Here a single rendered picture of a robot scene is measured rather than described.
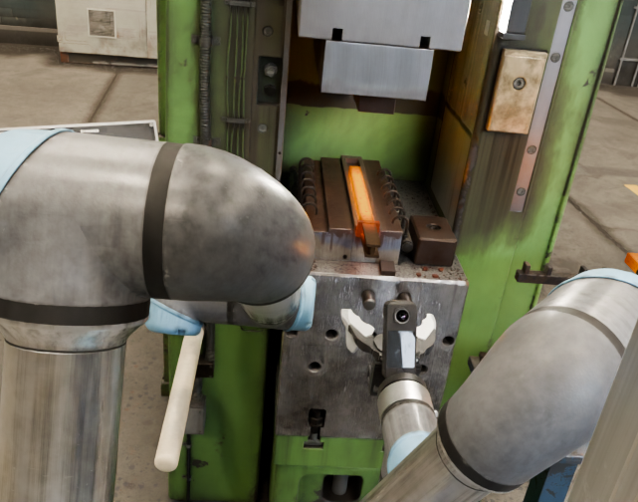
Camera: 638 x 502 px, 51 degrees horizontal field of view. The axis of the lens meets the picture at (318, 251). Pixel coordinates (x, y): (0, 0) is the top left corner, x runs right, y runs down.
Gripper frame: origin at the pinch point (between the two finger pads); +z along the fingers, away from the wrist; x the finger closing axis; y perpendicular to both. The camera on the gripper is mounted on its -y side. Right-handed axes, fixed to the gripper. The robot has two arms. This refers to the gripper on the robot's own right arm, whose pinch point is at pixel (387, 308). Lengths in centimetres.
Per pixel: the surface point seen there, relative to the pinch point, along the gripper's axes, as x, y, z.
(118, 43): -170, 77, 546
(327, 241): -8.0, 4.0, 30.7
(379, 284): 3.1, 10.1, 24.7
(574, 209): 172, 100, 283
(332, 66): -10.7, -32.1, 30.6
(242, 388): -25, 56, 45
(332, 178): -6, 1, 58
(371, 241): -0.5, -1.3, 21.5
